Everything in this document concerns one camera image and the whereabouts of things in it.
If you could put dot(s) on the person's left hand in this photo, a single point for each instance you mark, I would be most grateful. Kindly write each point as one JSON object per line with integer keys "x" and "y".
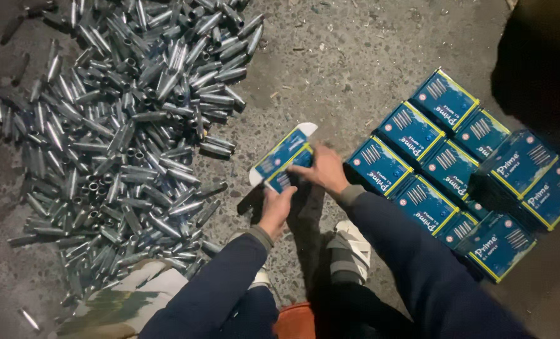
{"x": 275, "y": 212}

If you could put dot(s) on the person's right hand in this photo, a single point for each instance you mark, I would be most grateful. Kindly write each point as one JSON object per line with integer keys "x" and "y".
{"x": 327, "y": 172}

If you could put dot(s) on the person's left fingers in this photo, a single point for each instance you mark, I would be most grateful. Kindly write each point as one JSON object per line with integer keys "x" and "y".
{"x": 280, "y": 194}

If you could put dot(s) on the blue carton white flaps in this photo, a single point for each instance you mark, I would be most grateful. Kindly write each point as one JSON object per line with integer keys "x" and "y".
{"x": 283, "y": 151}

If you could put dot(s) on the person's left grey white shoe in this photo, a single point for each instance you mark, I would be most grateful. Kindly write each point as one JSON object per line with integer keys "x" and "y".
{"x": 261, "y": 278}

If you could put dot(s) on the person's grey white shoe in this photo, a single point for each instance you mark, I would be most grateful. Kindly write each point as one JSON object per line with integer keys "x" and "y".
{"x": 261, "y": 278}
{"x": 350, "y": 252}

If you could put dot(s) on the person's right grey white shoe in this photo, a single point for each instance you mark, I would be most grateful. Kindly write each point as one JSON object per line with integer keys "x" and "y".
{"x": 350, "y": 252}

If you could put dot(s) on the person's left leg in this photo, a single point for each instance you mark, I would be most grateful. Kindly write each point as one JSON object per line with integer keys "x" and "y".
{"x": 256, "y": 313}

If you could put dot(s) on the person's leg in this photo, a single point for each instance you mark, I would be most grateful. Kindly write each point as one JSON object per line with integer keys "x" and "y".
{"x": 256, "y": 313}
{"x": 355, "y": 310}

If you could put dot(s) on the orange stool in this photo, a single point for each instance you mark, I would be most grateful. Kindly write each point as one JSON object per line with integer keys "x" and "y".
{"x": 295, "y": 322}

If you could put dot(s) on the person's right leg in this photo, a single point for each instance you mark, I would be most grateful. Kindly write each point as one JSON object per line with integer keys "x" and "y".
{"x": 355, "y": 310}

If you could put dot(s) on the heap of grey metal pipe nipples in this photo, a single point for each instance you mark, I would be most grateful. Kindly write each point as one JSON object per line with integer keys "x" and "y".
{"x": 119, "y": 141}

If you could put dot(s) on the stack of blue printed boxes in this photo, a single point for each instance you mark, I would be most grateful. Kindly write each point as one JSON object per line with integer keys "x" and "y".
{"x": 449, "y": 169}

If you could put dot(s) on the black bulky sack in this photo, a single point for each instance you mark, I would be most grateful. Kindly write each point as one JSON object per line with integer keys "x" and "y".
{"x": 543, "y": 70}

